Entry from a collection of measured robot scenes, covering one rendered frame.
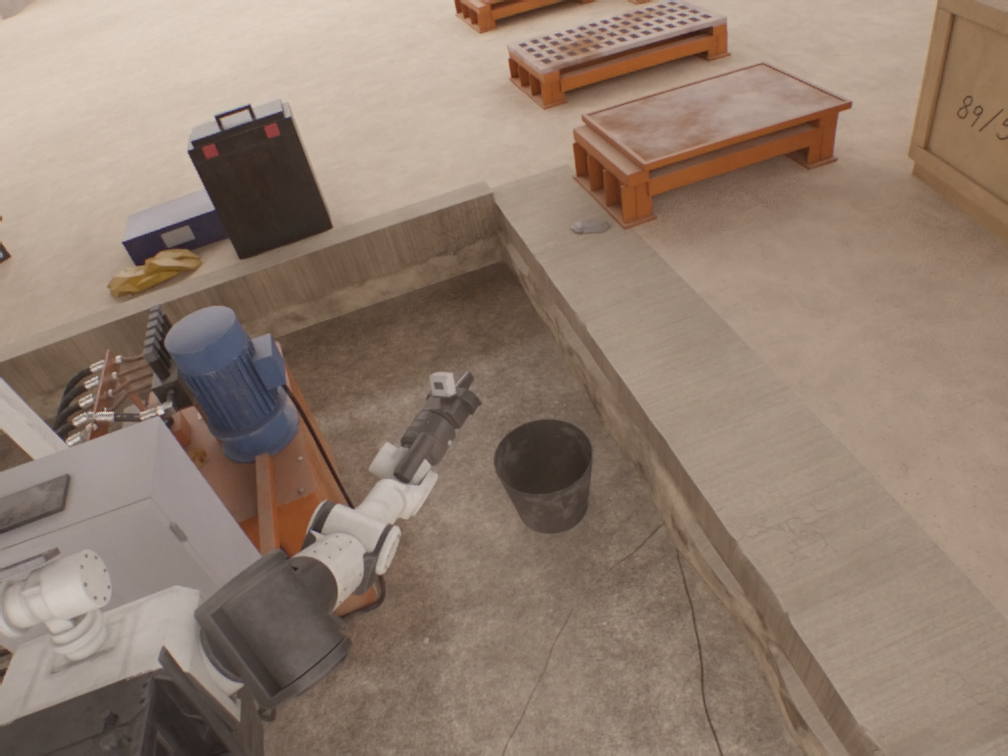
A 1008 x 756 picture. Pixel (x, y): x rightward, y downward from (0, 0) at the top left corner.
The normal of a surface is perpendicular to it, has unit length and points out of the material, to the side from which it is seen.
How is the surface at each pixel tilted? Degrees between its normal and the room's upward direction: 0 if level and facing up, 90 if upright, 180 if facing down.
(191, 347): 23
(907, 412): 0
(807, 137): 90
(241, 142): 90
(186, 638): 43
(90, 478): 0
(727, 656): 0
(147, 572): 90
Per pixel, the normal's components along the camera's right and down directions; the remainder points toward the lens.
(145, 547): 0.27, 0.62
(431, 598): -0.20, -0.72
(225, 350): 0.73, 0.35
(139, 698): -0.27, -0.84
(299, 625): 0.42, -0.40
